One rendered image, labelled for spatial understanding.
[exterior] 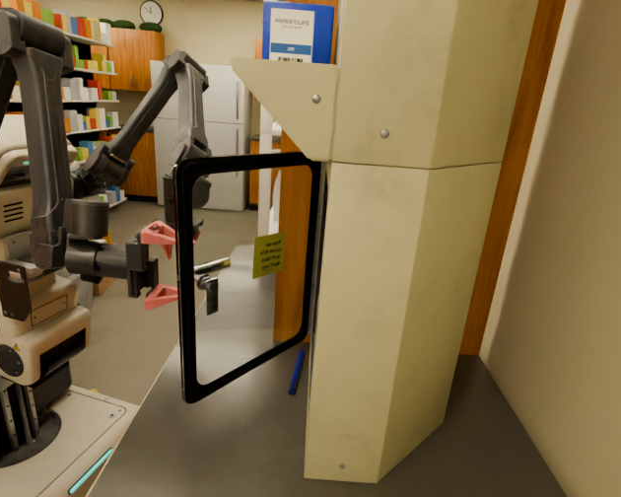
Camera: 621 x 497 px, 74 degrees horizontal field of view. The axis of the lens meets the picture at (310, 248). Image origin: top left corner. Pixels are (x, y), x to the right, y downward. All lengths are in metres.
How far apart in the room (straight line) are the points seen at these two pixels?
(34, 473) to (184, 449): 1.05
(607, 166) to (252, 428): 0.71
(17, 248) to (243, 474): 0.85
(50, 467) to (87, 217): 1.14
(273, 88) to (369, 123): 0.11
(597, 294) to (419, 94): 0.45
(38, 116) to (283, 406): 0.66
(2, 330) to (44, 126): 0.73
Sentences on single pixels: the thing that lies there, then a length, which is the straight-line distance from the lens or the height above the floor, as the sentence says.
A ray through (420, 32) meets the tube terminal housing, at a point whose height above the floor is 1.55.
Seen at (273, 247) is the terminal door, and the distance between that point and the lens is 0.73.
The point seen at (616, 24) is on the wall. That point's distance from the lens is 0.87.
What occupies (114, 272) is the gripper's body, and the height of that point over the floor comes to 1.19.
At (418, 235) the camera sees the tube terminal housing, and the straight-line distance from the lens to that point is 0.50.
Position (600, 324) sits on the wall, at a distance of 0.77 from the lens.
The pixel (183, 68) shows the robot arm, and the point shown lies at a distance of 1.26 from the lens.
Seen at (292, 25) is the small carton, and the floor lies 1.55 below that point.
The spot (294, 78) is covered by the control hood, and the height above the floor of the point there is 1.49.
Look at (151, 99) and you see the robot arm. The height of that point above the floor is 1.45.
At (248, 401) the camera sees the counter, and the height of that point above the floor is 0.94.
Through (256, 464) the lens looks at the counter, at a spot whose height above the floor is 0.94.
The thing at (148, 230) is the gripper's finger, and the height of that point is 1.26.
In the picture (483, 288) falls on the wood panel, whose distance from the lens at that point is 0.99.
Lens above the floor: 1.47
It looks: 20 degrees down
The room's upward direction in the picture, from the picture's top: 4 degrees clockwise
